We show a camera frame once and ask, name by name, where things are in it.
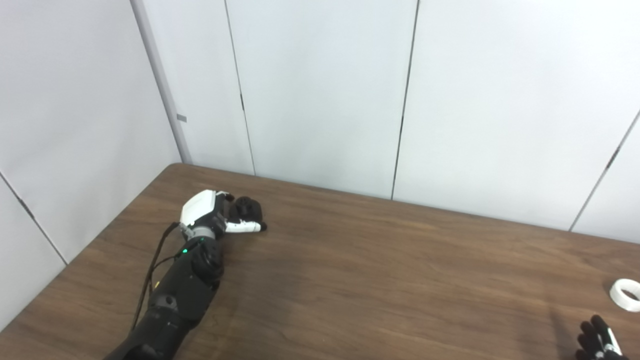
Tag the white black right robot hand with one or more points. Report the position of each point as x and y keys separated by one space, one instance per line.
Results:
x=595 y=345

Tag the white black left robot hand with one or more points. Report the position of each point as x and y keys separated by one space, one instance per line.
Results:
x=197 y=207

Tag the round black part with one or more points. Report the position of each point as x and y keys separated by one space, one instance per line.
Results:
x=247 y=209

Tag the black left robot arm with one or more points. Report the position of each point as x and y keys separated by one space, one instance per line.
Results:
x=182 y=290

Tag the grey wall post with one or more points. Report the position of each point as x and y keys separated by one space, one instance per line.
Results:
x=165 y=95

